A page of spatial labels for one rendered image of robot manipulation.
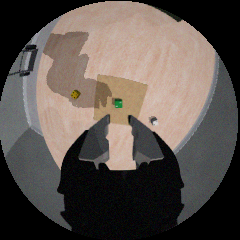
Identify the grey die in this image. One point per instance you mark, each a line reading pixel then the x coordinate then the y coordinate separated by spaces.
pixel 154 121

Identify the green die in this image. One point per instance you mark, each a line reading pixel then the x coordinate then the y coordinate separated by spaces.
pixel 118 103

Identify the yellow die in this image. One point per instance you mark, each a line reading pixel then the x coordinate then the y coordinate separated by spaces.
pixel 75 94

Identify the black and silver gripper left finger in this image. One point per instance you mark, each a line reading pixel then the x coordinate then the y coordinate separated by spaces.
pixel 90 148

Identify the tan flat mat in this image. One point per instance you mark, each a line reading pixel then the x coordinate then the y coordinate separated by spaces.
pixel 109 88

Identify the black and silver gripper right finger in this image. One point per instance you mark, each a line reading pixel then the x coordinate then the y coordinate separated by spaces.
pixel 149 147

